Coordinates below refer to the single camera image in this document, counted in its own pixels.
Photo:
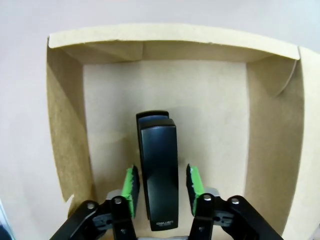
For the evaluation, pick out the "black stapler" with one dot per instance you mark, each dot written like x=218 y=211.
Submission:
x=158 y=170

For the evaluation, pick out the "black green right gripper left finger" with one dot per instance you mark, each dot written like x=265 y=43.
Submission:
x=128 y=190

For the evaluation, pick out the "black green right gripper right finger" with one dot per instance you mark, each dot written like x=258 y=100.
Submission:
x=196 y=186

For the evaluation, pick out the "brown cardboard box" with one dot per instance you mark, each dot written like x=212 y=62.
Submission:
x=200 y=112

